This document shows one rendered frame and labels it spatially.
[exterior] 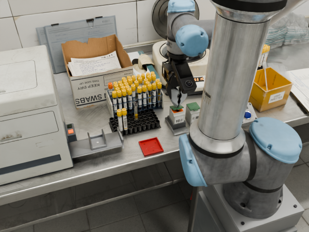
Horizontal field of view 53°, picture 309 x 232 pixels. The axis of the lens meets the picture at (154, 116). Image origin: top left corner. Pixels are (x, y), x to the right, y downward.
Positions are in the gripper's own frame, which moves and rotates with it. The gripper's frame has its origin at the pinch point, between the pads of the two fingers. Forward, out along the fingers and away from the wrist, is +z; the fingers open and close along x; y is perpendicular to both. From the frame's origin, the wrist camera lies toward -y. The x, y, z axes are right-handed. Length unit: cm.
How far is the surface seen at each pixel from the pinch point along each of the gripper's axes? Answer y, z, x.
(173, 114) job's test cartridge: -1.0, 2.8, 2.0
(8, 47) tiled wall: 57, -3, 54
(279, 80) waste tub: 4.0, 2.8, -45.5
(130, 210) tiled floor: 27, 98, 14
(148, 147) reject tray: -6.3, 10.0, 13.0
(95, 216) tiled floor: 31, 98, 35
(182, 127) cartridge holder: -2.4, 8.8, -1.1
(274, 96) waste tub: -2.9, 3.9, -38.4
